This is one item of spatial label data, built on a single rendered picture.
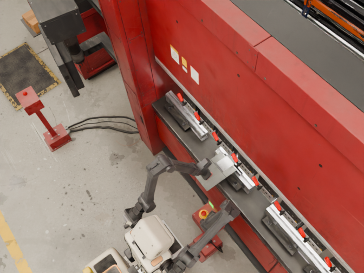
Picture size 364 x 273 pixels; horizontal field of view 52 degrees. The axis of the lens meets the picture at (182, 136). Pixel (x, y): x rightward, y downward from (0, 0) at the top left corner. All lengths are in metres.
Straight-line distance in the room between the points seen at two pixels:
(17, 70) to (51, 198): 1.80
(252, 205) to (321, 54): 1.44
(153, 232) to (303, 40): 1.27
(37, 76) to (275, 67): 3.70
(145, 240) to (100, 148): 2.03
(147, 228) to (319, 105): 1.19
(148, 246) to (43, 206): 1.98
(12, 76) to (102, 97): 1.19
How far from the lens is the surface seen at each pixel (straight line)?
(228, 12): 1.71
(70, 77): 2.71
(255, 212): 2.73
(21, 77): 4.92
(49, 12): 2.44
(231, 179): 2.77
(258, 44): 1.60
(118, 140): 4.05
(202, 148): 2.90
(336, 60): 1.60
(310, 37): 1.66
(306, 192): 1.99
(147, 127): 3.39
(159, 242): 2.14
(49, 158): 4.17
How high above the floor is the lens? 3.45
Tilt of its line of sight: 60 degrees down
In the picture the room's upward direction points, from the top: 6 degrees counter-clockwise
